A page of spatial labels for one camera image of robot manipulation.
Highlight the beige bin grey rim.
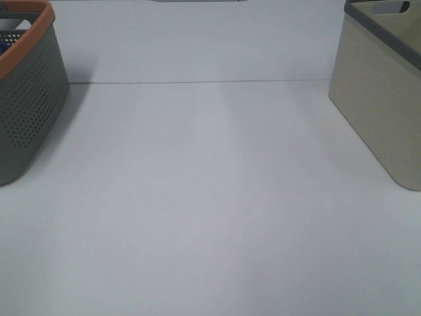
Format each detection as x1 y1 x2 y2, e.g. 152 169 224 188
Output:
328 1 420 191

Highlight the blue cloth in basket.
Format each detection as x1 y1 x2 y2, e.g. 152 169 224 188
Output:
0 41 9 55

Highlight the grey perforated basket orange rim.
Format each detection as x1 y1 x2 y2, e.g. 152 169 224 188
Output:
1 1 70 185

